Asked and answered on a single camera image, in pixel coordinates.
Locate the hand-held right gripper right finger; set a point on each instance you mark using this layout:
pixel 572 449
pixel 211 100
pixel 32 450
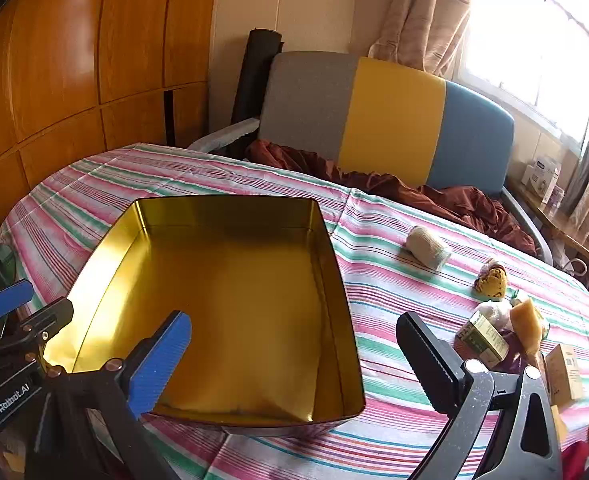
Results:
pixel 427 355

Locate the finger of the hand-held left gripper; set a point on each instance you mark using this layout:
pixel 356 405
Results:
pixel 49 317
pixel 7 300

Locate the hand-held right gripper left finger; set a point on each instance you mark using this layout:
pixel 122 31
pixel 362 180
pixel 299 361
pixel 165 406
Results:
pixel 159 360

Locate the green white small box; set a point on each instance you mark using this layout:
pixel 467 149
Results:
pixel 484 340

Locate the purple snack packet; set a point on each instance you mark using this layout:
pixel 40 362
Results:
pixel 515 347

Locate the yellow snack packet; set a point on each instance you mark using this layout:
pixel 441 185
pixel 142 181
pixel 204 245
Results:
pixel 491 282

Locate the gold metal tin box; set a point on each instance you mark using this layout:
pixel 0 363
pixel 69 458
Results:
pixel 249 310

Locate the yellow sponge block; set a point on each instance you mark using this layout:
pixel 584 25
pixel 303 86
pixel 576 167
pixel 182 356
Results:
pixel 526 325

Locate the beige cardboard box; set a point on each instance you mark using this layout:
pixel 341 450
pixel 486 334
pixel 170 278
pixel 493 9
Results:
pixel 564 375

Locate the striped pink green tablecloth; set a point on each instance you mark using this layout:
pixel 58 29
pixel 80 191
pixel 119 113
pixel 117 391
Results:
pixel 399 285

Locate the dark red blanket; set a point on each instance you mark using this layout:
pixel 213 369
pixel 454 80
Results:
pixel 464 205

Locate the wooden side table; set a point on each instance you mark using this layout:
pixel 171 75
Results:
pixel 559 230

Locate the person's red clothing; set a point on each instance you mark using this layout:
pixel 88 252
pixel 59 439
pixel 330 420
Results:
pixel 581 460

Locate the small lilac container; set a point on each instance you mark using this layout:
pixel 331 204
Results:
pixel 555 199

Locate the white printed carton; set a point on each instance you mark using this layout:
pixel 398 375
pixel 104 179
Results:
pixel 539 175

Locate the grey yellow blue chair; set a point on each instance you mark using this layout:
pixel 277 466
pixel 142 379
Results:
pixel 389 110

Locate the black rolled mat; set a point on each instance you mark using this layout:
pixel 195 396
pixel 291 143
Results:
pixel 254 75

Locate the bright window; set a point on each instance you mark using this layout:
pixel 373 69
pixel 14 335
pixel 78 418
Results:
pixel 524 35

